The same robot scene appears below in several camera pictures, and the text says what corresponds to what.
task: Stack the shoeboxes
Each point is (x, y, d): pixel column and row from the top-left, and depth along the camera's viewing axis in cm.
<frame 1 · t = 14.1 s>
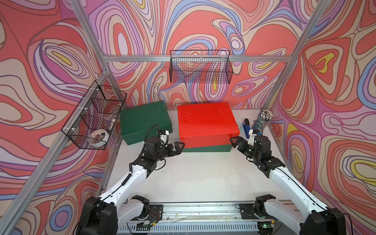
left hand: (180, 146, 80), fingers open
right hand: (234, 145, 82), fingers open
red shoebox: (206, 125, 81), point 26 cm above the table
green shoebox left: (135, 122, 101), point 12 cm above the table
green shoebox right: (227, 148, 88), point 11 cm above the table
teal square clock: (240, 125, 110), point 3 cm above the table
blue black stapler: (246, 126, 109), point 3 cm above the table
mesh cup of pencils: (264, 117, 95), point 18 cm above the table

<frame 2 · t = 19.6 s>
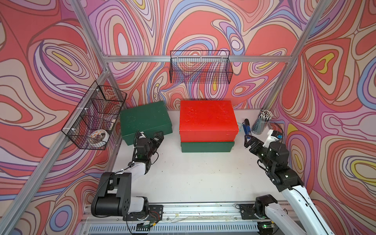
left hand: (162, 136, 88), fingers open
right hand: (250, 142, 74), fingers open
the named things where they were.

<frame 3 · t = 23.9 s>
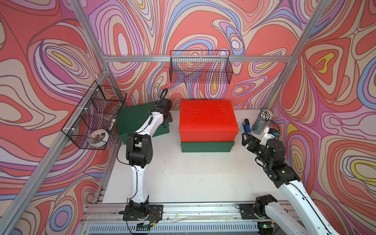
left hand: (164, 119, 100), fingers open
right hand: (247, 140, 76), fingers open
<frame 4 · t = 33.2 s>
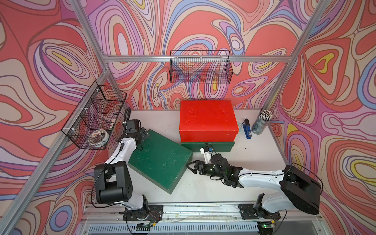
left hand: (141, 136, 91), fingers open
right hand: (190, 170, 78), fingers open
green shoebox left: (161, 160, 82), point 12 cm above the table
the other named things where they were.

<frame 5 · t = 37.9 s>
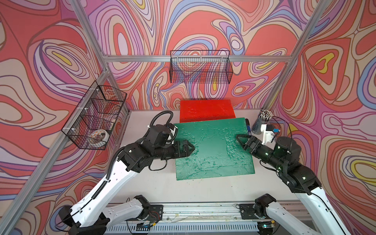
left hand: (190, 151, 63), fingers open
right hand: (238, 144, 65), fingers open
green shoebox left: (218, 152, 63), point 32 cm above the table
